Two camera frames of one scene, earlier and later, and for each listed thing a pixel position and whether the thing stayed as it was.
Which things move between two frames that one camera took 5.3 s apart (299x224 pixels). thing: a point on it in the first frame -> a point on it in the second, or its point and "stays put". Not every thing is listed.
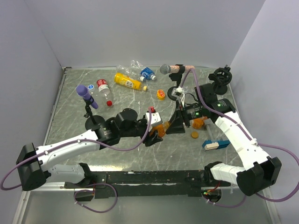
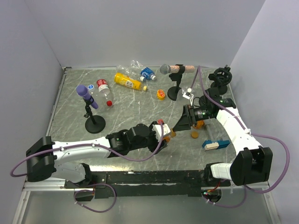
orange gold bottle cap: x=195 y=134 stays put
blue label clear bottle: x=147 y=73 stays put
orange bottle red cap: x=198 y=123 stays put
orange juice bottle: x=161 y=129 -> x=167 y=138
